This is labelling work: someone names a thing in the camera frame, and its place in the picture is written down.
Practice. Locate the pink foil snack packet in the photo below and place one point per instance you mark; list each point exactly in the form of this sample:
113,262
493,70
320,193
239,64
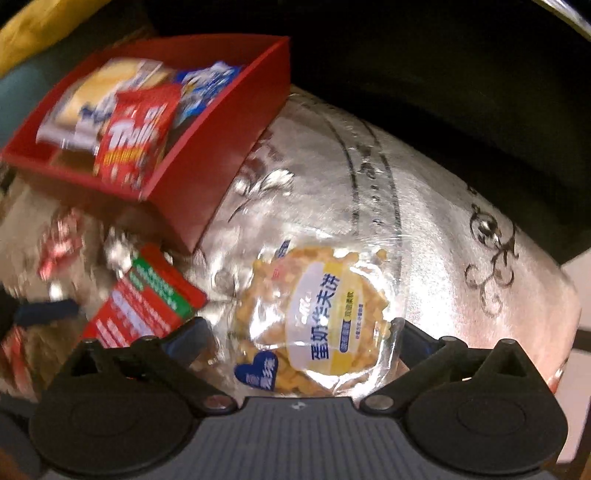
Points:
55,242

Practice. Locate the large red snack packet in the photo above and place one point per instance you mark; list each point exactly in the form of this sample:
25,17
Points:
134,138

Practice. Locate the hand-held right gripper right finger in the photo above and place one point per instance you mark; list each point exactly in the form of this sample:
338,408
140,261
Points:
418,342

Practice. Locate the blue white candy packet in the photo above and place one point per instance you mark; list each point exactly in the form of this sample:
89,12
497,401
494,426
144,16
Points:
203,87

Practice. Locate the orange red snack packet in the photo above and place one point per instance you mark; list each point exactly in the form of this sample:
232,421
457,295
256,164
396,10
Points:
16,360

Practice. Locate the red cardboard box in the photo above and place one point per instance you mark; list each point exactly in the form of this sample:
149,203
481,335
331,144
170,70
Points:
221,157

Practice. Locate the yellow pillow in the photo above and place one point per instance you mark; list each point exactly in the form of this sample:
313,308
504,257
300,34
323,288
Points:
23,37

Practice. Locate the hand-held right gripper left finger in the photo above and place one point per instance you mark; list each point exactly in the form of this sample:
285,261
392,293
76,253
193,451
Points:
196,336

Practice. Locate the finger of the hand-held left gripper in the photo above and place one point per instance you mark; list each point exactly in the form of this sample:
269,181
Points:
46,310

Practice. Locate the small red snack packet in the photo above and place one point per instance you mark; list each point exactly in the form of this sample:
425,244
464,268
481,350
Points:
138,304

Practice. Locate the yellow waffle packet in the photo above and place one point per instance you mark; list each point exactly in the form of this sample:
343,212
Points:
314,318

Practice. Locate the toast bread packet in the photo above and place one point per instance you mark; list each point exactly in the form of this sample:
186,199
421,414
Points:
92,92

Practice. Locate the teal seat cushion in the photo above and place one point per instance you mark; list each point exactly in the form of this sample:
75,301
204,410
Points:
18,87

